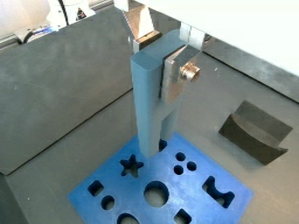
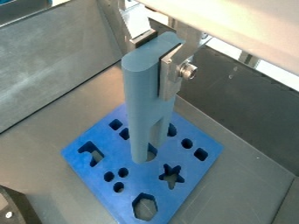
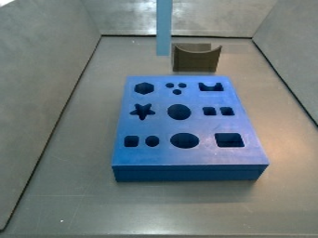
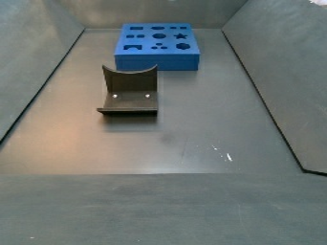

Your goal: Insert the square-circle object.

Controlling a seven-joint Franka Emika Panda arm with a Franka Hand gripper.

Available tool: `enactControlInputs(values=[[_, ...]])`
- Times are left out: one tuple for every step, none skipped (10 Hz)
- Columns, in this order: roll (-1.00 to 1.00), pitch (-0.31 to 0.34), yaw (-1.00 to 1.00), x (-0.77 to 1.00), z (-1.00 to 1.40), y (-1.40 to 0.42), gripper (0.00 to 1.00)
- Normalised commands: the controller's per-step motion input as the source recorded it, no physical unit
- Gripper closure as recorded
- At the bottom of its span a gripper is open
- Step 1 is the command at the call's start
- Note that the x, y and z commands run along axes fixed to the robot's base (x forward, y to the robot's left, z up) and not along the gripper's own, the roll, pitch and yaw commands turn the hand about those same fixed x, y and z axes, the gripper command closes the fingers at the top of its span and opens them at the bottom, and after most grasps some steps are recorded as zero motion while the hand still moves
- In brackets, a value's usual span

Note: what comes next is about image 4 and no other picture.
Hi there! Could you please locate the black curved holder stand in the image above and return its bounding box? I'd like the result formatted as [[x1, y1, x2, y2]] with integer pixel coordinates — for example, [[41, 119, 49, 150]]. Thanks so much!
[[97, 66, 158, 115]]

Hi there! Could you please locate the blue shape sorter block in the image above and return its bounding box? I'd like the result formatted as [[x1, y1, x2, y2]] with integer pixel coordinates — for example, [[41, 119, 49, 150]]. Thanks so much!
[[113, 23, 200, 71]]

